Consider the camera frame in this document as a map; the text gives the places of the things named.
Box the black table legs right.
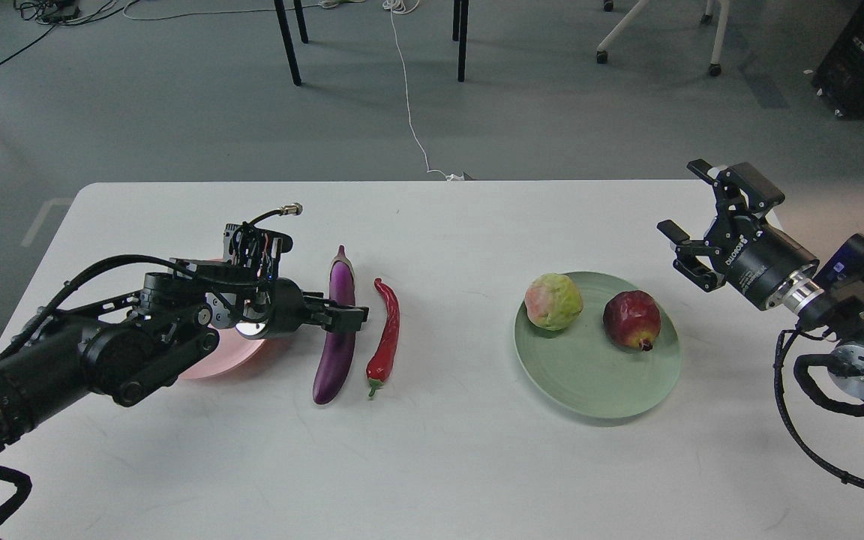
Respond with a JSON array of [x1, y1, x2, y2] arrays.
[[451, 0, 470, 83]]

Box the pink plate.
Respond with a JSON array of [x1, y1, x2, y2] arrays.
[[177, 258, 277, 380]]

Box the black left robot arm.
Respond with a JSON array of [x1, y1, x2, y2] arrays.
[[0, 204, 369, 526]]

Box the green plate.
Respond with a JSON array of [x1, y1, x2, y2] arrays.
[[514, 272, 683, 421]]

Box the white cable on floor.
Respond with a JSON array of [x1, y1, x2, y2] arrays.
[[381, 0, 466, 182]]

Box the white chair base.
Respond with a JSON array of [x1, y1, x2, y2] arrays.
[[595, 0, 733, 79]]

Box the black table legs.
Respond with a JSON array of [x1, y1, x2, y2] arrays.
[[451, 0, 470, 83], [273, 0, 309, 88]]

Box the red pomegranate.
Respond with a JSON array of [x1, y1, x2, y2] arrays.
[[602, 290, 662, 352]]

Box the red chili pepper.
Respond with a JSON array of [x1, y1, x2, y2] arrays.
[[366, 277, 401, 400]]

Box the black table legs left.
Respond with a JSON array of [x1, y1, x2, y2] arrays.
[[273, 0, 309, 88]]

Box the purple eggplant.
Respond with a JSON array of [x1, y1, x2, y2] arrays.
[[312, 245, 356, 406]]

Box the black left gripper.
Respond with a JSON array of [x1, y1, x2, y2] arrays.
[[235, 279, 370, 341]]

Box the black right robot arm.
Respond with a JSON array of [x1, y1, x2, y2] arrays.
[[657, 158, 864, 490]]

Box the black cables on floor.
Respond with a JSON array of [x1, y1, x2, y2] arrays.
[[0, 0, 140, 88]]

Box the green pink peach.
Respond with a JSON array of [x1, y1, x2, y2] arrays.
[[523, 273, 585, 332]]

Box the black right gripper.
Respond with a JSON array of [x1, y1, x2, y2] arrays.
[[657, 158, 818, 311]]

